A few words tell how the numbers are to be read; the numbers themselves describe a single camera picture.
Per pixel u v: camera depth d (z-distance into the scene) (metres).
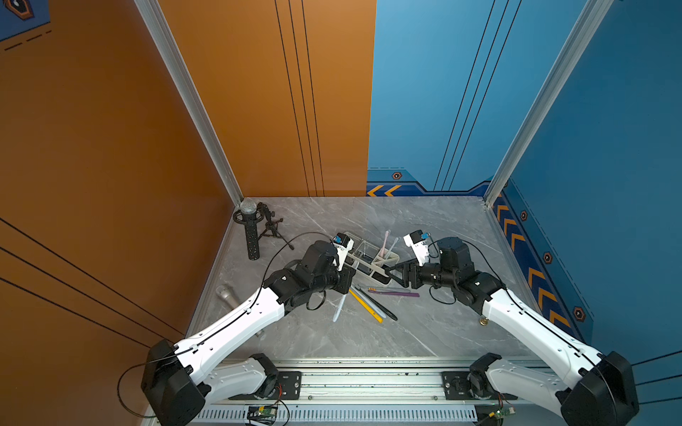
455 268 0.58
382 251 0.90
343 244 0.66
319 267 0.57
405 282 0.67
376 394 0.73
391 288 0.91
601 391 0.38
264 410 0.72
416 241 0.68
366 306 0.88
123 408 0.43
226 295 0.89
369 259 0.87
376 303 0.89
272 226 1.00
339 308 0.73
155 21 0.71
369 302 0.89
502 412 0.69
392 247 0.87
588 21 0.71
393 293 0.92
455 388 0.72
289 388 0.74
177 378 0.38
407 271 0.67
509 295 0.52
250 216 0.83
